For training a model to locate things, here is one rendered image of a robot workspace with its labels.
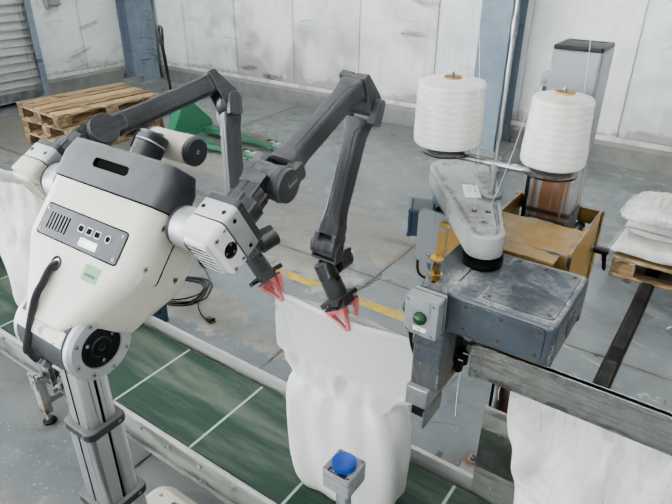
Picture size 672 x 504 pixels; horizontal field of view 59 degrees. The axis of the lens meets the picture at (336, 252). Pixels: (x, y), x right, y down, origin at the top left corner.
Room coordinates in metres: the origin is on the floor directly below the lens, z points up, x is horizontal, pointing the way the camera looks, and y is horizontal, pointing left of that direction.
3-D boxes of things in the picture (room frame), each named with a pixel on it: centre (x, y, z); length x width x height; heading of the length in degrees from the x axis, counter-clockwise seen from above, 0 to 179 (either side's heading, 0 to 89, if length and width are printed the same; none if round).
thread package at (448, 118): (1.42, -0.27, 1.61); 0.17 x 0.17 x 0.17
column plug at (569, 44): (1.46, -0.58, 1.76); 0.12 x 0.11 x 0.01; 145
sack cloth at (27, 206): (2.34, 1.38, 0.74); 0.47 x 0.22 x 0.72; 53
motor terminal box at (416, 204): (1.56, -0.25, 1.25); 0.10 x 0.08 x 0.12; 170
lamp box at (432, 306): (1.03, -0.19, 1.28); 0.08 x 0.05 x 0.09; 55
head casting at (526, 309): (1.08, -0.36, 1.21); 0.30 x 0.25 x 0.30; 55
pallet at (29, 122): (6.42, 2.66, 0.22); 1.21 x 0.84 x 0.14; 145
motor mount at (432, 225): (1.44, -0.36, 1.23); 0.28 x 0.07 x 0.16; 55
